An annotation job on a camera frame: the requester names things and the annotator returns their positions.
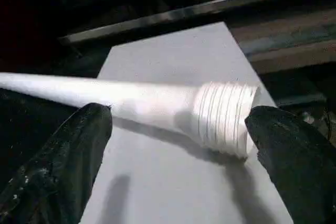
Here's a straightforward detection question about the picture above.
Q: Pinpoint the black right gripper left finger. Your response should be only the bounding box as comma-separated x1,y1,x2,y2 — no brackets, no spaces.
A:
0,103,114,224

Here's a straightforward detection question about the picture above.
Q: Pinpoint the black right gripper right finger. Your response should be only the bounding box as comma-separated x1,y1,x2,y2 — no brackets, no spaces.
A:
244,105,336,224

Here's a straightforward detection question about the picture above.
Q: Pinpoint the white plastic table leg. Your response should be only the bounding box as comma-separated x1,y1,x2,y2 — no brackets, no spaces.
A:
0,71,261,159

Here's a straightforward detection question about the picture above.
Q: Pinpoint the white flat panel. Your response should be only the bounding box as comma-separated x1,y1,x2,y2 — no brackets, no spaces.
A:
79,22,295,224

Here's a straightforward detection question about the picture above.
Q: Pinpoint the dark horizontal rail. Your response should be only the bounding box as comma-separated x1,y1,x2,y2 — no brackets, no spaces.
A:
58,0,336,44

